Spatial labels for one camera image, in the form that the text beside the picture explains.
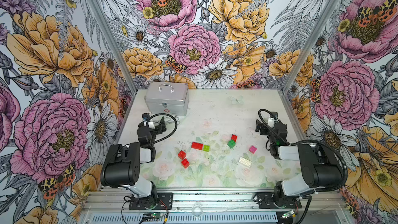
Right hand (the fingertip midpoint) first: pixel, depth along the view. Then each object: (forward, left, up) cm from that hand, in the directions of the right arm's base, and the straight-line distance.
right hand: (264, 122), depth 95 cm
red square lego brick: (-16, +49, -5) cm, 52 cm away
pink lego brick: (-14, +9, -6) cm, 18 cm away
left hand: (+1, +64, +3) cm, 64 cm away
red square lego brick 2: (-21, +47, -4) cm, 51 cm away
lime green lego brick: (-12, +35, -6) cm, 38 cm away
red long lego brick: (-11, +41, -6) cm, 42 cm away
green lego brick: (-10, +21, -6) cm, 24 cm away
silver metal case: (+16, +58, +8) cm, 61 cm away
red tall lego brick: (-7, +19, -5) cm, 20 cm away
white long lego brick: (-21, +15, -6) cm, 26 cm away
